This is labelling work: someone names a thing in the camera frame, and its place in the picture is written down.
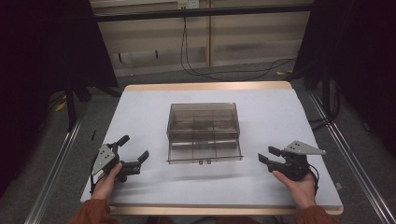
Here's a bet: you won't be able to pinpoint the black curtain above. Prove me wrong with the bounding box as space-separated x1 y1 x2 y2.
293 0 396 158
0 0 120 198

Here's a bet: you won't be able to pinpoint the white table cover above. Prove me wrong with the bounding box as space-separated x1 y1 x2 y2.
79 88 344 208

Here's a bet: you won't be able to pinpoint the yellow tape piece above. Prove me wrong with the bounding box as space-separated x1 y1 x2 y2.
54 99 68 113

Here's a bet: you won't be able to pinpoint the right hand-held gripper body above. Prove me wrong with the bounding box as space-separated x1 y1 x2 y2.
266 140 327 182

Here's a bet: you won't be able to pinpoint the black power cable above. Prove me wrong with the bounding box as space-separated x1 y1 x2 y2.
179 7 298 82

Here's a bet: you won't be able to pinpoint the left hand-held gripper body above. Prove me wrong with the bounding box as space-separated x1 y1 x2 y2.
91 142 142 184

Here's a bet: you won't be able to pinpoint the transparent grey drawer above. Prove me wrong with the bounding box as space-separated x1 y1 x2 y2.
166 138 244 165

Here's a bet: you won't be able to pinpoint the transparent grey storage box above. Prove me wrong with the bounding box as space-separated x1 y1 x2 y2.
166 102 241 143

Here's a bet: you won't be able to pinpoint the black tripod stand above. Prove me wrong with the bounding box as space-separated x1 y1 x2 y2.
63 70 123 133
291 61 343 133

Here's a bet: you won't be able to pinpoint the person's right hand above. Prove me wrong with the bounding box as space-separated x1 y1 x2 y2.
272 171 318 210

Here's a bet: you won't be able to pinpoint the metal floor rail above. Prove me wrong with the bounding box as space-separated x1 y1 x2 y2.
307 90 396 224
23 113 86 224

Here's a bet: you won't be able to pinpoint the person's left hand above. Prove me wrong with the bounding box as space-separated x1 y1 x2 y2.
91 162 123 203

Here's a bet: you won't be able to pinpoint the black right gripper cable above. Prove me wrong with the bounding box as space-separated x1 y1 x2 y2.
307 163 320 196

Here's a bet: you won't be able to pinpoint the white wall socket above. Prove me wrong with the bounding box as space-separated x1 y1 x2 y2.
177 0 200 10

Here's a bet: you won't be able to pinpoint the black horizontal bar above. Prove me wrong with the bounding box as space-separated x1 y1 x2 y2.
92 3 314 23

